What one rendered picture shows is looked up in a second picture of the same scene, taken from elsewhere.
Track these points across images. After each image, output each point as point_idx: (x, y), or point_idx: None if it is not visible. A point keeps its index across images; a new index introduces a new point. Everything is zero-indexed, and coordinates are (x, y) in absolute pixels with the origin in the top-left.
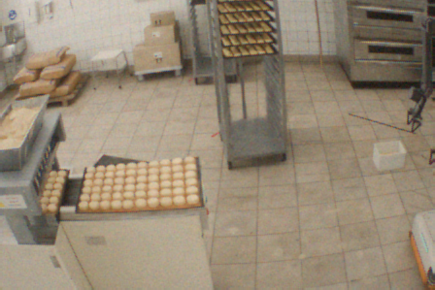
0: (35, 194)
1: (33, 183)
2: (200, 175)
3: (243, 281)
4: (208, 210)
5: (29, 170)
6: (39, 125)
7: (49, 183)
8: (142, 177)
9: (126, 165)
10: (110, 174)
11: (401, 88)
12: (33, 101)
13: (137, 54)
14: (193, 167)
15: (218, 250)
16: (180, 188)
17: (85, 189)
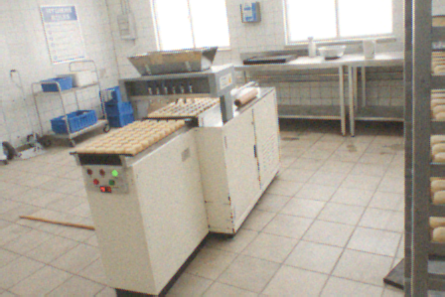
0: (122, 88)
1: (153, 93)
2: (106, 155)
3: None
4: (93, 180)
5: (135, 76)
6: (184, 66)
7: (182, 111)
8: (136, 135)
9: (169, 133)
10: (160, 126)
11: None
12: (208, 50)
13: None
14: (115, 149)
15: None
16: (98, 145)
17: (153, 121)
